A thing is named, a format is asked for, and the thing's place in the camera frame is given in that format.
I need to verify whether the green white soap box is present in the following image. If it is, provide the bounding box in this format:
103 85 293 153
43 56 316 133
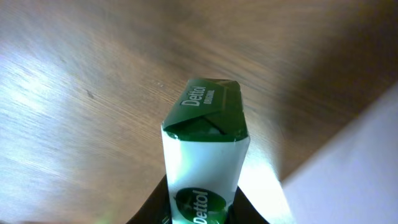
161 78 250 224

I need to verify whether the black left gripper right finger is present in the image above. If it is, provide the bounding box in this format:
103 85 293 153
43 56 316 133
225 187 269 224

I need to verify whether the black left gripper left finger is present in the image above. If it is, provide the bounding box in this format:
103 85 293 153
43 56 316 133
126 175 172 224

